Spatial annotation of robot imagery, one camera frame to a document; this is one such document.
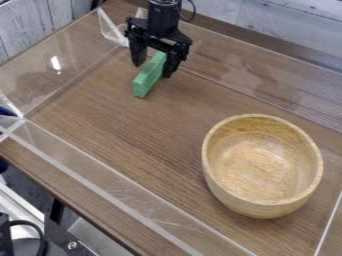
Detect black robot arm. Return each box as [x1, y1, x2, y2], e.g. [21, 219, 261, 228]
[124, 0, 192, 78]

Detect light wooden bowl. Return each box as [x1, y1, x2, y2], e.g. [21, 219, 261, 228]
[200, 114, 324, 219]

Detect clear acrylic enclosure walls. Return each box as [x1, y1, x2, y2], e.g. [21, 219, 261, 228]
[0, 1, 342, 256]

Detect black cable loop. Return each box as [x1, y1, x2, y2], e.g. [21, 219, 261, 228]
[0, 219, 49, 256]

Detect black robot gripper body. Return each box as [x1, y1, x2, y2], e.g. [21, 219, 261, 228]
[124, 17, 192, 55]

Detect black table leg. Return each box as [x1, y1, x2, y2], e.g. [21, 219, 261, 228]
[49, 199, 64, 224]

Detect blue object at left edge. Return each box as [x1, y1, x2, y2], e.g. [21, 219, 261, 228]
[0, 106, 17, 117]

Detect green rectangular block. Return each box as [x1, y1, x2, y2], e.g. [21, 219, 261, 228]
[132, 52, 165, 97]

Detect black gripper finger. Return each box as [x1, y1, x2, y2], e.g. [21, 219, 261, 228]
[129, 37, 147, 67]
[161, 51, 187, 78]

